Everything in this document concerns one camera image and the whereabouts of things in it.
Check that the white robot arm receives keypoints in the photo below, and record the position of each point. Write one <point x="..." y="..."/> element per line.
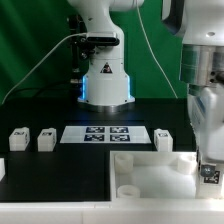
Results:
<point x="200" y="24"/>

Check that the white front fence wall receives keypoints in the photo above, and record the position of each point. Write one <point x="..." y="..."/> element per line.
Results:
<point x="152" y="211"/>

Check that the white square table top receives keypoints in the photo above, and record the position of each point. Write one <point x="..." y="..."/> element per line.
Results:
<point x="152" y="175"/>

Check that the white left fence block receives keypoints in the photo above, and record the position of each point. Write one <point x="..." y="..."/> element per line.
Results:
<point x="2" y="168"/>

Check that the white sheet with tags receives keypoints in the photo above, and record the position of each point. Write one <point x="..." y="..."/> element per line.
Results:
<point x="105" y="135"/>

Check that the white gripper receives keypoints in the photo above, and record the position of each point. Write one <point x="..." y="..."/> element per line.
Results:
<point x="206" y="113"/>

